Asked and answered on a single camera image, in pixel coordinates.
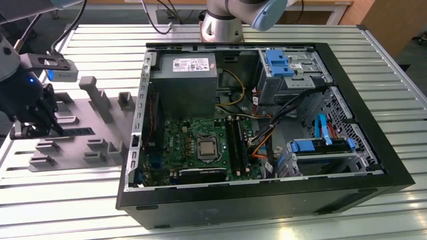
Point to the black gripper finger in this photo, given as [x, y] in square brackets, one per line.
[30, 131]
[48, 107]

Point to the blue plastic bay bracket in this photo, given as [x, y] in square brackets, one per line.
[278, 58]

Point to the metal drive bay cage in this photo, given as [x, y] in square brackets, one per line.
[300, 83]

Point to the wooden cabinet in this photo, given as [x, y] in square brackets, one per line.
[387, 22]

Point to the black graphics card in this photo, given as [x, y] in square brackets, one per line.
[200, 176]

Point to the black open PC case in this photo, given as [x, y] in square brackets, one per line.
[234, 207]

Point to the silver CPU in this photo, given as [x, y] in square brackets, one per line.
[207, 148]

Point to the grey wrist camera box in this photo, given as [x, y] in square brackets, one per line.
[63, 75]

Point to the hard disk in blue carrier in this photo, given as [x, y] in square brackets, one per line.
[303, 146]

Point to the metal disk bay cage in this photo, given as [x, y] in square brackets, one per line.
[327, 156]

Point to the CPU socket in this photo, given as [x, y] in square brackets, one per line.
[208, 159]

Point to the green motherboard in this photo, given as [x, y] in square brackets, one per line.
[176, 130]

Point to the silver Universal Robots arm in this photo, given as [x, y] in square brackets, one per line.
[220, 27]

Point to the black RAM slot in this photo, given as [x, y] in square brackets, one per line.
[231, 145]
[239, 145]
[235, 145]

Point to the grey power supply unit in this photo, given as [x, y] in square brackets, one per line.
[183, 95]

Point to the blue RAM memory stick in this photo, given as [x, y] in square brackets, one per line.
[78, 131]

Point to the grey parts rack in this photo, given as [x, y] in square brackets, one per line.
[76, 155]

